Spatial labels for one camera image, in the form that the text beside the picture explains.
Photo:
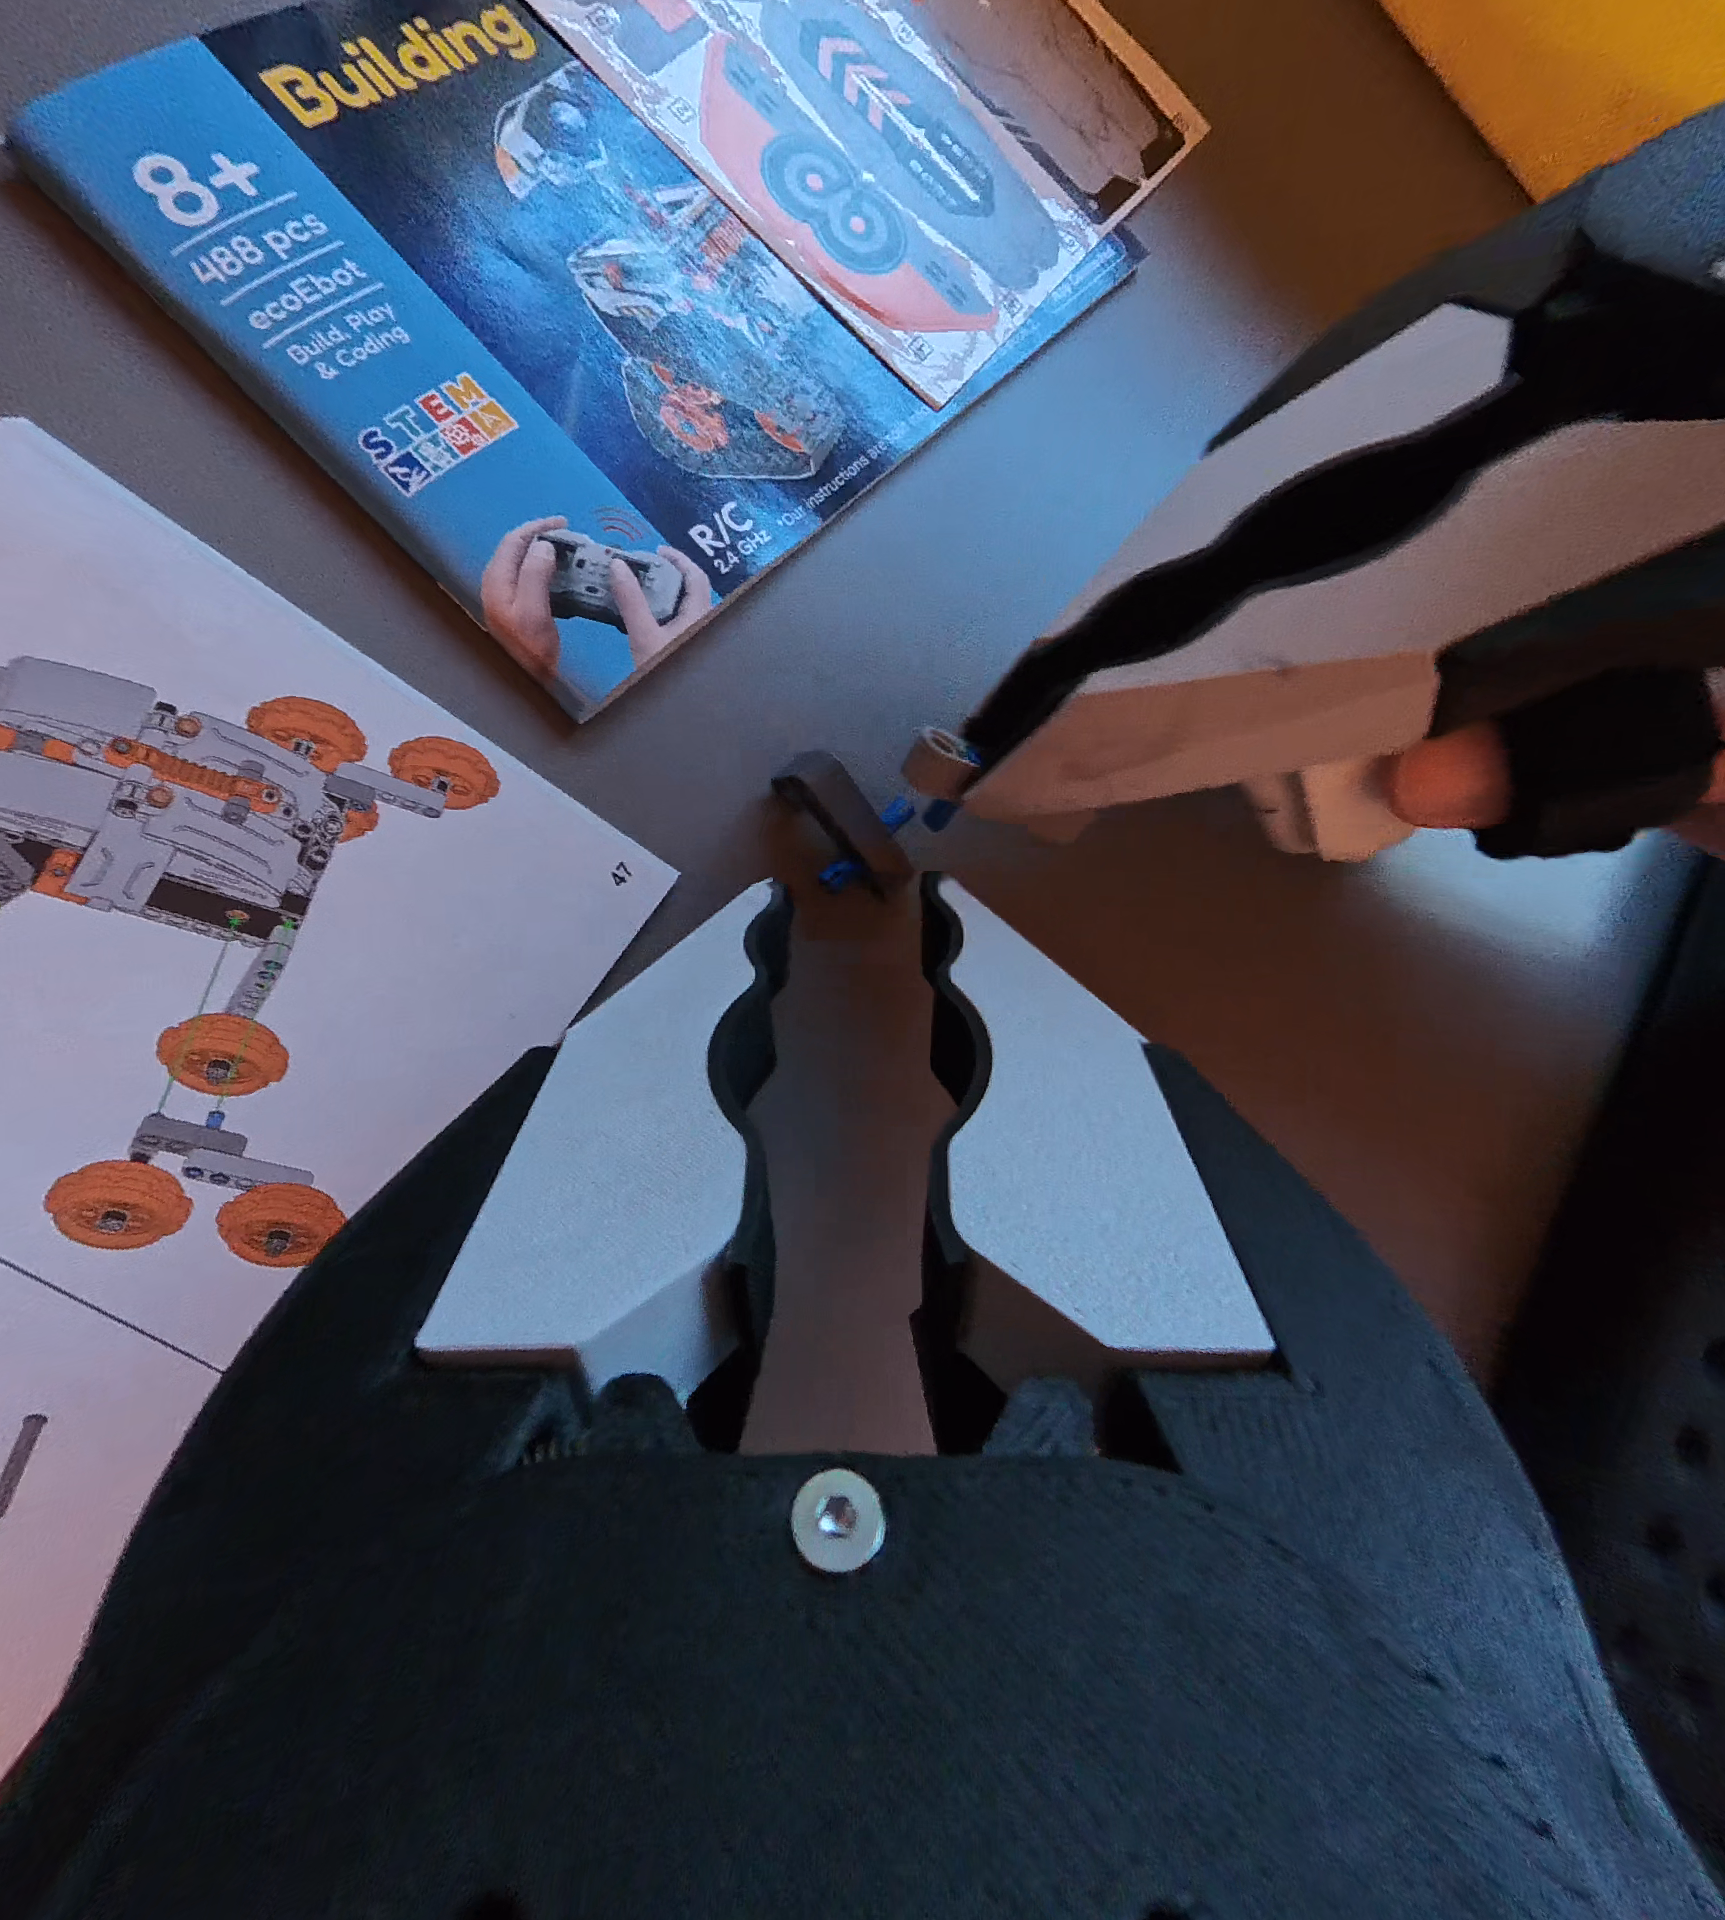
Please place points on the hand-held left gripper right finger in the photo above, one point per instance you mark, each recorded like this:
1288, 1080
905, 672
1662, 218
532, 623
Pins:
1102, 1200

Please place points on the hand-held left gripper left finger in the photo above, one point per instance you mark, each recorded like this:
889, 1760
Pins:
592, 1200

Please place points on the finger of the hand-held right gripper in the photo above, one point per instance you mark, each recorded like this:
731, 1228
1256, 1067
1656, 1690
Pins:
1254, 707
1372, 398

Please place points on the dark grey angled beam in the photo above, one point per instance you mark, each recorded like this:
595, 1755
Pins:
840, 801

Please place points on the grey desk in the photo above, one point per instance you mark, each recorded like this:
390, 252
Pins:
1254, 977

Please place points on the person's right hand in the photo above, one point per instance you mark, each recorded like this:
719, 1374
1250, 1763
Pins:
1447, 782

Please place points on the yellow storage bin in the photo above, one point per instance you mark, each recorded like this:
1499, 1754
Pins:
1582, 76

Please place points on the sticker sheet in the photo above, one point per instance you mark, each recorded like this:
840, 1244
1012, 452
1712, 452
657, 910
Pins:
834, 181

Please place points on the black perforated chair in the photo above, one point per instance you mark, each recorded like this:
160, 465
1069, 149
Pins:
1704, 1425

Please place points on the open instruction booklet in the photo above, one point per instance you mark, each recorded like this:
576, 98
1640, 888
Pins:
129, 571

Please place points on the blue manual booklet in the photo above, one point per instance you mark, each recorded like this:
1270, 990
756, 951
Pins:
351, 300

